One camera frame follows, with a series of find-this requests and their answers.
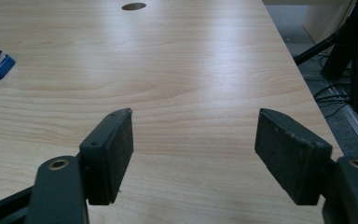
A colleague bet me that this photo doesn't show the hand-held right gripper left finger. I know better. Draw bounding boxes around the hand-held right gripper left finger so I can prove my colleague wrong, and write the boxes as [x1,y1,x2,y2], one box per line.
[78,107,135,206]

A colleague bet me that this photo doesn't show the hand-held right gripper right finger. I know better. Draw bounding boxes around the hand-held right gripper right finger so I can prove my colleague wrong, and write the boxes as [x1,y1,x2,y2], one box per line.
[254,107,334,206]

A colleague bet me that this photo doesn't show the black floor cables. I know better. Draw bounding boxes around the black floor cables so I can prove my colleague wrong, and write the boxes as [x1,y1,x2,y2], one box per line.
[312,81,357,119]

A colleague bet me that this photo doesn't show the round table cable hole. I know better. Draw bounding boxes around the round table cable hole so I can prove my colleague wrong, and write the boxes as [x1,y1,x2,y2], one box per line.
[121,2,147,11]

